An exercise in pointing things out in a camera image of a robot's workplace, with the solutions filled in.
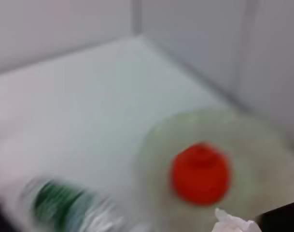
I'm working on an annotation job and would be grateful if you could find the white paper ball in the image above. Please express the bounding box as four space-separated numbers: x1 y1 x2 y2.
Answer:
213 207 262 232

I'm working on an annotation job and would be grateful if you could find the clear green-label water bottle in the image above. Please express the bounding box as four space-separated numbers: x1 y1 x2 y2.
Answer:
21 176 128 232

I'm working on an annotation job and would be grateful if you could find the red-orange knitted orange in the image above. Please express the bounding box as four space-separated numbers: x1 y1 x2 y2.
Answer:
170 142 232 206

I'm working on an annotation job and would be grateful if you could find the green glass fruit bowl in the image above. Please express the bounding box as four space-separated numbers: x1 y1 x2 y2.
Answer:
139 108 294 232

